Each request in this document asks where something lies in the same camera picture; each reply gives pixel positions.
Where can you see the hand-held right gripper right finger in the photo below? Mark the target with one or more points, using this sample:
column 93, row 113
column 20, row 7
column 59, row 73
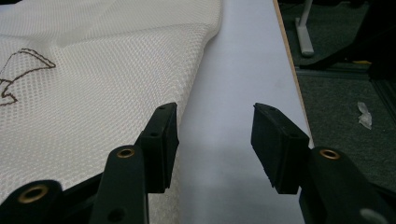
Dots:
column 278, row 149

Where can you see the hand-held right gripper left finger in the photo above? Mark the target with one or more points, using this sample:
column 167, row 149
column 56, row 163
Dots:
column 162, row 149

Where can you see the white mesh laundry bag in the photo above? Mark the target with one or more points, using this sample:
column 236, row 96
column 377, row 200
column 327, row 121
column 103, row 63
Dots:
column 102, row 102

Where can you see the white table mat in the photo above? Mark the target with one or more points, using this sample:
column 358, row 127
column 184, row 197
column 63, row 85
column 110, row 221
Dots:
column 236, row 93

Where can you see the wooden table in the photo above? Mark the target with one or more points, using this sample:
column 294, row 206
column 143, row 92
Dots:
column 291, row 59

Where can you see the crumpled white tissue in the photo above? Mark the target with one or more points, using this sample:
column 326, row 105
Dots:
column 364, row 116

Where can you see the black metal stand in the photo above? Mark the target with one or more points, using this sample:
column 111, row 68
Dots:
column 370, row 37

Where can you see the white metal desk frame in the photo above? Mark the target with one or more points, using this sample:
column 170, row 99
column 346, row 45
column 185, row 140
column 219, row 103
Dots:
column 303, row 37

